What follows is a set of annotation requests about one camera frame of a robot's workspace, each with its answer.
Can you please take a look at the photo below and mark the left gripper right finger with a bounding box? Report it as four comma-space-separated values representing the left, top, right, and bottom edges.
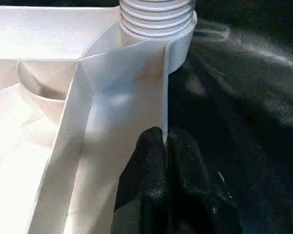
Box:
167, 128, 244, 234

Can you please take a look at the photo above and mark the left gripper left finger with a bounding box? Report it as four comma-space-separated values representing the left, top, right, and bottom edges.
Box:
113, 126, 169, 234

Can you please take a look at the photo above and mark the white plastic table top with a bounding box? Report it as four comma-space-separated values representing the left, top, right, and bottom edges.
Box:
0, 0, 199, 234

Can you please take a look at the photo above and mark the white plastic table leg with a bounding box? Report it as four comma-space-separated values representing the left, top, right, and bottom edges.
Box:
118, 0, 196, 40

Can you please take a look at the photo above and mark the black mat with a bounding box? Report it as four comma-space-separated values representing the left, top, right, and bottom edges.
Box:
166, 0, 293, 234

